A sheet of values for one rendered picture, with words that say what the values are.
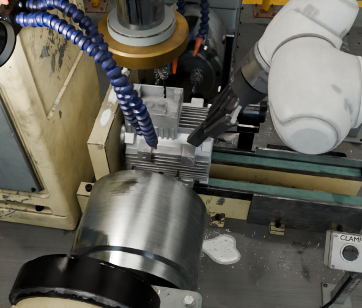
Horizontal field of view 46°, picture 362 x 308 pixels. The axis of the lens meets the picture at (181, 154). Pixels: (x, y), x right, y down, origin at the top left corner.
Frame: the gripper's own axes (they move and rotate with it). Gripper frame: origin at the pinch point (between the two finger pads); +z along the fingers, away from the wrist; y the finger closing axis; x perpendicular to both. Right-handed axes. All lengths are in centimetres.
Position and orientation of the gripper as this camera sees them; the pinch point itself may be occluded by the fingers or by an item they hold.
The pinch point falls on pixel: (200, 134)
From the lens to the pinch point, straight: 94.1
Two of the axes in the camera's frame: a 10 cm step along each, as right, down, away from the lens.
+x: 8.6, 4.2, 3.0
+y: -1.5, 7.6, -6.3
